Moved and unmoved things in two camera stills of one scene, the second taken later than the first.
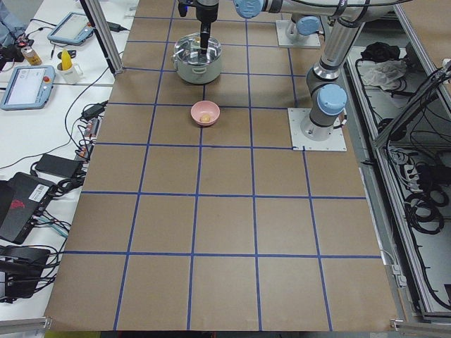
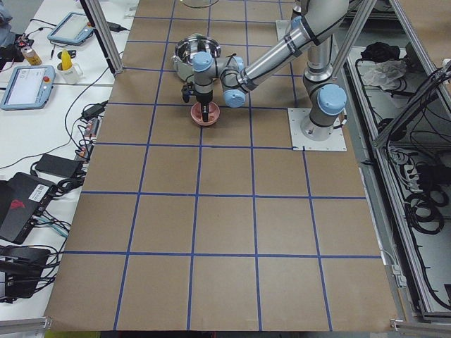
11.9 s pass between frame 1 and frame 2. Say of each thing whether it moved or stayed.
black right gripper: moved
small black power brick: stayed
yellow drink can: stayed
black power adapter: stayed
